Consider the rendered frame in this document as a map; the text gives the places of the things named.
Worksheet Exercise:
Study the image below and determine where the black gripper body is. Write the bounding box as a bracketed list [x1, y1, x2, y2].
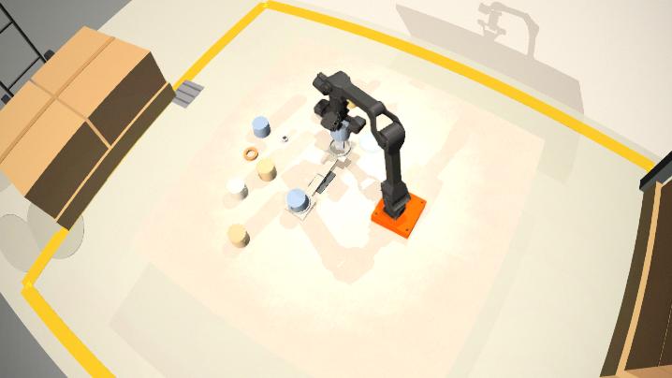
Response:
[314, 99, 366, 135]

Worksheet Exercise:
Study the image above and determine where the orange ring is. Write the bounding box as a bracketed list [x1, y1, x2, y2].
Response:
[243, 147, 258, 161]

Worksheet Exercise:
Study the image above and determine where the tan cylinder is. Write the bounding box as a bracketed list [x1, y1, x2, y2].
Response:
[227, 225, 250, 248]
[256, 158, 277, 182]

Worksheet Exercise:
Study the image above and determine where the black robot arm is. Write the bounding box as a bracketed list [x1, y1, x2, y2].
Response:
[313, 70, 412, 221]

